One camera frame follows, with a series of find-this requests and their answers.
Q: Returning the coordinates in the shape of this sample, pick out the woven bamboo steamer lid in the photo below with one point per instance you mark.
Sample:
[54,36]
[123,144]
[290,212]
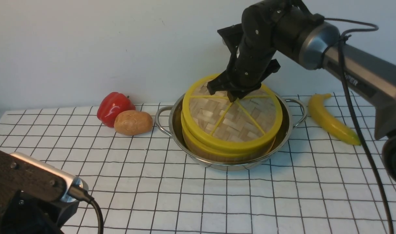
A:
[233,127]

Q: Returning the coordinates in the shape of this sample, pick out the yellow banana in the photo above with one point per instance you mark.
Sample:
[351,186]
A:
[330,123]

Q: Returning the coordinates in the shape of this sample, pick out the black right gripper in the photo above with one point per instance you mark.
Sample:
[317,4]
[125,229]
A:
[250,44]

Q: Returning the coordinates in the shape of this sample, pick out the stainless steel pot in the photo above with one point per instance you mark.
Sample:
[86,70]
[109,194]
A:
[175,133]

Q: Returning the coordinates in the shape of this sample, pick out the bamboo steamer basket yellow rim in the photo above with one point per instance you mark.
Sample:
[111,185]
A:
[204,151]

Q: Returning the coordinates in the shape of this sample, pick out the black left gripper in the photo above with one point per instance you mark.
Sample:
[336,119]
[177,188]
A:
[24,214]

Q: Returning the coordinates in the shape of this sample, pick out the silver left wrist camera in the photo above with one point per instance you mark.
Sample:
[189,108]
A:
[36,178]

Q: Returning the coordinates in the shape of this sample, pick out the white checkered tablecloth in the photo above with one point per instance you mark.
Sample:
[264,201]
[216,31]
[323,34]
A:
[314,184]

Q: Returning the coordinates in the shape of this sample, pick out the red bell pepper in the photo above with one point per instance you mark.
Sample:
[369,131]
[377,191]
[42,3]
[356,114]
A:
[111,106]

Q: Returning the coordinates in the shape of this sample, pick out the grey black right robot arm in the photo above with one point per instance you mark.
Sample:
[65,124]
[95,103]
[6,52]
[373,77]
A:
[287,26]

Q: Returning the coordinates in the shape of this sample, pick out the brown potato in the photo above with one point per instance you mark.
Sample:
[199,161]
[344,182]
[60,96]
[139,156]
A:
[133,122]

